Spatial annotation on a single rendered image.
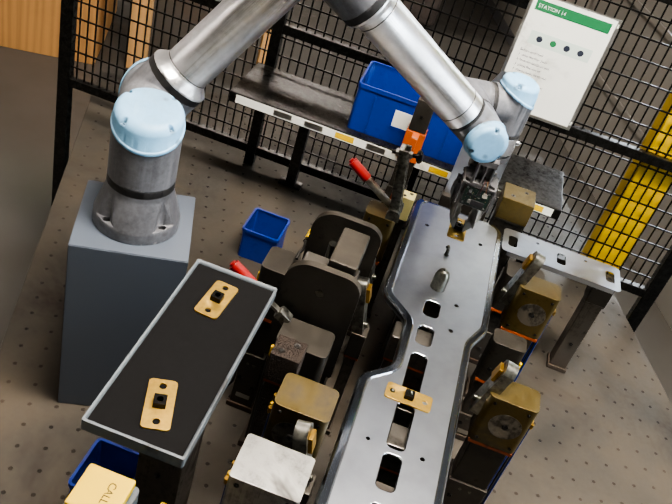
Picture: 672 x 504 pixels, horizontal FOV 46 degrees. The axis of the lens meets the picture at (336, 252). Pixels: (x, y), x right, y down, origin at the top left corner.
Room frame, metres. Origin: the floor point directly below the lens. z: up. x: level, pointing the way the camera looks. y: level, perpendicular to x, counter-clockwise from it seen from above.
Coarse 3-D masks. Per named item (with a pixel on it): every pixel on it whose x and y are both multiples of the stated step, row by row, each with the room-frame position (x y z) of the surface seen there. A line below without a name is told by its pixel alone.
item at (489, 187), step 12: (468, 168) 1.45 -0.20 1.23; (480, 168) 1.42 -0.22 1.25; (492, 168) 1.39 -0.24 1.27; (468, 180) 1.41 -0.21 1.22; (480, 180) 1.41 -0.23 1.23; (492, 180) 1.43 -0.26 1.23; (468, 192) 1.40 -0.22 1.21; (480, 192) 1.39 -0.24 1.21; (492, 192) 1.39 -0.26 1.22; (468, 204) 1.40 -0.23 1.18; (480, 204) 1.39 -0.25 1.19
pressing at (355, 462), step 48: (432, 240) 1.50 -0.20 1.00; (480, 240) 1.57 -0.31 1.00; (384, 288) 1.28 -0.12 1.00; (480, 288) 1.38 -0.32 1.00; (432, 336) 1.18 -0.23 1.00; (480, 336) 1.23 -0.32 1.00; (384, 384) 1.01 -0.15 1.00; (432, 384) 1.05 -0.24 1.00; (384, 432) 0.91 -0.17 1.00; (432, 432) 0.94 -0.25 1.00; (336, 480) 0.78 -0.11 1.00; (432, 480) 0.84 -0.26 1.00
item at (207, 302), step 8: (216, 288) 0.93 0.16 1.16; (232, 288) 0.95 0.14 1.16; (208, 296) 0.91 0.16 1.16; (216, 296) 0.91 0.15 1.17; (224, 296) 0.92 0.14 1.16; (232, 296) 0.93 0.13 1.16; (200, 304) 0.89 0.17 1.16; (208, 304) 0.89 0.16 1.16; (216, 304) 0.90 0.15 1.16; (224, 304) 0.90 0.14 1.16; (200, 312) 0.87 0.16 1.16; (208, 312) 0.88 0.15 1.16; (216, 312) 0.88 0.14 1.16
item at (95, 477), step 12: (96, 468) 0.56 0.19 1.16; (84, 480) 0.54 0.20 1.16; (96, 480) 0.55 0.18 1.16; (108, 480) 0.55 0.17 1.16; (120, 480) 0.56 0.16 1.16; (132, 480) 0.56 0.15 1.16; (72, 492) 0.52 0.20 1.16; (84, 492) 0.53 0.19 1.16; (96, 492) 0.53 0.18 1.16; (108, 492) 0.54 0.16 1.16; (120, 492) 0.54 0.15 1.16
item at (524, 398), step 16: (512, 384) 1.07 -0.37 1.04; (496, 400) 1.02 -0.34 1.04; (512, 400) 1.03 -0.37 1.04; (528, 400) 1.04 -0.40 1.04; (480, 416) 1.02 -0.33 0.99; (496, 416) 1.02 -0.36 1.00; (512, 416) 1.02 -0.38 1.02; (528, 416) 1.01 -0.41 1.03; (480, 432) 1.02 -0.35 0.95; (496, 432) 1.02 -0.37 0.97; (512, 432) 1.02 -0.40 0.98; (464, 448) 1.04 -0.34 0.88; (480, 448) 1.03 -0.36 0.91; (496, 448) 1.02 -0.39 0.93; (512, 448) 1.02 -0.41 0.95; (464, 464) 1.03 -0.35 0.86; (480, 464) 1.02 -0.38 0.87; (496, 464) 1.02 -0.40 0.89; (448, 480) 1.02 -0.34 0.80; (464, 480) 1.03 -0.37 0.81; (480, 480) 1.02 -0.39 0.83; (496, 480) 1.03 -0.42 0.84; (448, 496) 1.02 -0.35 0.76; (464, 496) 1.02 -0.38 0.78; (480, 496) 1.02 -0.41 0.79
